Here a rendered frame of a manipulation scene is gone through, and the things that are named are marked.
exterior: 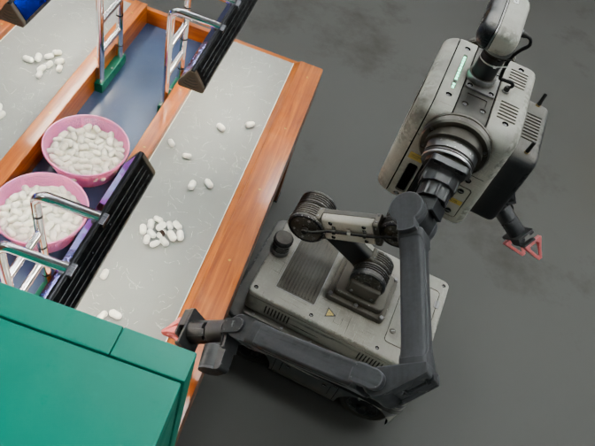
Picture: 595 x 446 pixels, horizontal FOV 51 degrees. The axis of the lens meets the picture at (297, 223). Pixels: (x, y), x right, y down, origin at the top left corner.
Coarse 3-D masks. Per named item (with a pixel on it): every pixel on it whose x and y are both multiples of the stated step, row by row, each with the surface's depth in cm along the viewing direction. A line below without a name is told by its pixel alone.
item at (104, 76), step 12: (96, 0) 199; (120, 0) 214; (96, 12) 203; (108, 12) 208; (120, 12) 218; (120, 24) 222; (120, 36) 226; (120, 48) 230; (120, 60) 233; (108, 72) 228; (96, 84) 224; (108, 84) 229
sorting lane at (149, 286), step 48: (240, 48) 250; (192, 96) 227; (240, 96) 233; (192, 144) 213; (240, 144) 218; (144, 192) 196; (192, 192) 201; (192, 240) 190; (96, 288) 173; (144, 288) 176
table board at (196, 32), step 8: (128, 0) 251; (152, 8) 252; (152, 16) 253; (160, 16) 252; (152, 24) 256; (160, 24) 254; (176, 24) 252; (192, 24) 252; (192, 32) 253; (200, 32) 252; (208, 32) 251; (200, 40) 255; (256, 48) 252; (280, 56) 253
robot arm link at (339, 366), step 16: (256, 320) 141; (240, 336) 140; (256, 336) 138; (272, 336) 137; (288, 336) 135; (272, 352) 135; (288, 352) 132; (304, 352) 130; (320, 352) 128; (304, 368) 130; (320, 368) 126; (336, 368) 124; (352, 368) 119; (368, 368) 118; (352, 384) 120; (368, 384) 116; (384, 384) 116
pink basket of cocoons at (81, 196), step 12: (12, 180) 184; (24, 180) 187; (36, 180) 189; (48, 180) 190; (60, 180) 190; (72, 180) 189; (0, 192) 181; (12, 192) 186; (72, 192) 191; (84, 192) 187; (0, 204) 182; (84, 204) 187; (0, 228) 177; (12, 240) 173; (60, 240) 176; (72, 240) 186
